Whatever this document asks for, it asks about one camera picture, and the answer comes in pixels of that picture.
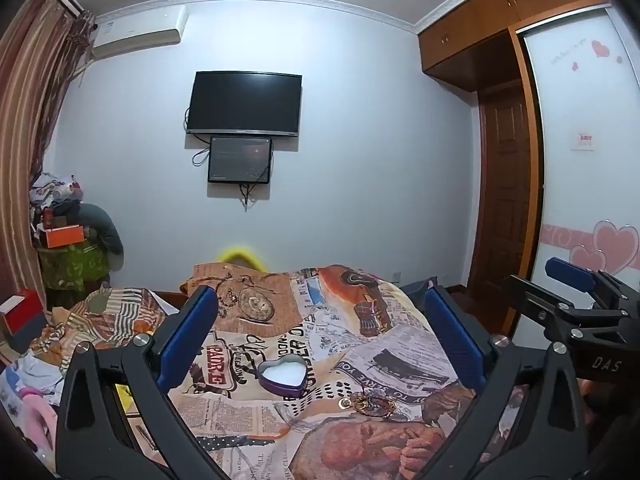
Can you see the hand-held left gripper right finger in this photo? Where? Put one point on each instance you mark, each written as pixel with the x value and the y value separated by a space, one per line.
pixel 455 340

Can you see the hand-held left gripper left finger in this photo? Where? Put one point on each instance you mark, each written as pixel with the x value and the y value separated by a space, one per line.
pixel 187 340

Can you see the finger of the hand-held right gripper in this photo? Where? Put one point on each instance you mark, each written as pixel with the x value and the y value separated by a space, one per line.
pixel 537 302
pixel 570 271

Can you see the purple heart-shaped tin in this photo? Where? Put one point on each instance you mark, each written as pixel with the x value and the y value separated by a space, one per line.
pixel 282 393

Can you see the dark cloth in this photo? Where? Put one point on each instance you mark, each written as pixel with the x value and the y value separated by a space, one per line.
pixel 415 292

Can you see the brown wooden door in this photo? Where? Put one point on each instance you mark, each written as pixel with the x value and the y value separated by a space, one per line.
pixel 502 200

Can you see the yellow plastic object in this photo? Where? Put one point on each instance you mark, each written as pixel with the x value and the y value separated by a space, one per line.
pixel 240 254

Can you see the red and white sticker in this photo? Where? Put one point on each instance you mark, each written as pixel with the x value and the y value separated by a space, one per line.
pixel 583 141

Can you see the green patterned cloth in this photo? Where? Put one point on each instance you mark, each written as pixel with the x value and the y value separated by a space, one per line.
pixel 75 265

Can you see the dark grey jacket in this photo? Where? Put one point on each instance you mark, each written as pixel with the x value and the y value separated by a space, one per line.
pixel 102 230

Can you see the newspaper print blanket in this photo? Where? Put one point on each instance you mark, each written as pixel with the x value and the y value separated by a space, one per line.
pixel 310 440

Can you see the orange box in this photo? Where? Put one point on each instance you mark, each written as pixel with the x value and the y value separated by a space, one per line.
pixel 62 236

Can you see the red and white box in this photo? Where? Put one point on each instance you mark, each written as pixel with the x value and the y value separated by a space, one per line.
pixel 22 310

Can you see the pink cloth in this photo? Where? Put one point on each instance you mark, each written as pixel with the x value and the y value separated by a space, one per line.
pixel 37 420

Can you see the white heart-print wardrobe door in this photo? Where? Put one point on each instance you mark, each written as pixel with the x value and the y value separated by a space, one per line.
pixel 575 90

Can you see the printed cloth bundle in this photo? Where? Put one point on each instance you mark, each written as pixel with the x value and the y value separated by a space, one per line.
pixel 52 192

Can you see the wooden overhead cabinet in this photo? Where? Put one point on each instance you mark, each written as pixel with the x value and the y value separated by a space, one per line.
pixel 465 25

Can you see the brown striped curtain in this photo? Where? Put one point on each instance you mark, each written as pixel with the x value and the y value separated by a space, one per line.
pixel 30 110

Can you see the white air conditioner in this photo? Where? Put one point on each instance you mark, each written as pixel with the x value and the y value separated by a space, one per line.
pixel 137 32

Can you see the white wall socket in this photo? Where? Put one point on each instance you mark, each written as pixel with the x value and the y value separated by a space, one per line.
pixel 397 276

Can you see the small black wall monitor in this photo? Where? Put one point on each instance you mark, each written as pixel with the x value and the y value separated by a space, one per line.
pixel 240 160

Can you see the black wall television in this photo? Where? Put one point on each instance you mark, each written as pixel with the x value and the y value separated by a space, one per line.
pixel 244 102

